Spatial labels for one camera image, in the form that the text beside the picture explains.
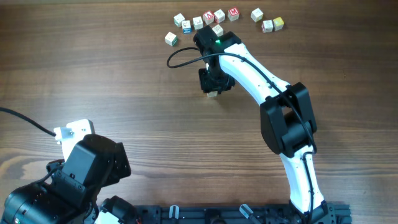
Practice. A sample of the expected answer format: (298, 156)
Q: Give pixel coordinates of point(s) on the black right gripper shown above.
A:
(208, 87)

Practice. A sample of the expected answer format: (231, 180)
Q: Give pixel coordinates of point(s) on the orange-sided bird block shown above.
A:
(212, 94)

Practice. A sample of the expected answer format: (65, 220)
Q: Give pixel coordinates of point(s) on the red-sided wooden block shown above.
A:
(218, 30)
(267, 26)

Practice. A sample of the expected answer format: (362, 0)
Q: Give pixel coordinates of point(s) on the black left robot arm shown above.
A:
(69, 191)

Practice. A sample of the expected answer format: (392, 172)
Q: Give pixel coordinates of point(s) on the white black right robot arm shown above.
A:
(287, 118)

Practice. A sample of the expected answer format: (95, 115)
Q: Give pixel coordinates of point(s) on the green-sided wooden block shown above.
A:
(171, 39)

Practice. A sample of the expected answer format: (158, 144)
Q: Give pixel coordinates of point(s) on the plain wooden picture block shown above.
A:
(197, 22)

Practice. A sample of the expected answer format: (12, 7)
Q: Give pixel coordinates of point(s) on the blue-sided wooden block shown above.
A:
(186, 27)

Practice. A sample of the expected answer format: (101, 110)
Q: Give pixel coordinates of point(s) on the red letter A block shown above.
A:
(208, 17)

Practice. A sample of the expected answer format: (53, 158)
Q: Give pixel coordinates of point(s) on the wooden block beside A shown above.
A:
(219, 16)

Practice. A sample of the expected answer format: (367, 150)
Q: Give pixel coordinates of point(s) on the red letter M block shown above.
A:
(233, 14)

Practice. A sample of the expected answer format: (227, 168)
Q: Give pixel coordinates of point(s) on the green-edged wooden block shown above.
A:
(178, 19)

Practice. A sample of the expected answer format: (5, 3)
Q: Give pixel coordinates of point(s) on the plain wooden block right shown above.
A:
(257, 15)

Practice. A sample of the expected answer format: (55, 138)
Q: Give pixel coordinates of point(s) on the yellow wooden block right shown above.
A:
(278, 23)

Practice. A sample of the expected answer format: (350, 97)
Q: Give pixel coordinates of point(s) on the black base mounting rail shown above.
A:
(236, 214)

